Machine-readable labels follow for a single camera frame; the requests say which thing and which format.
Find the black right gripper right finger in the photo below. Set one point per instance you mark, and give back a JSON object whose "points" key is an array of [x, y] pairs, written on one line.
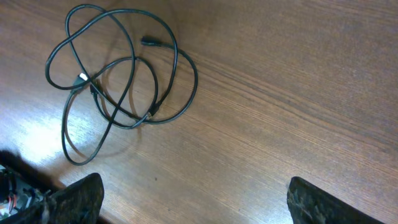
{"points": [[308, 203]]}

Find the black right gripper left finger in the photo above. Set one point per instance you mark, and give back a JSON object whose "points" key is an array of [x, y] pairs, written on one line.
{"points": [[79, 203]]}

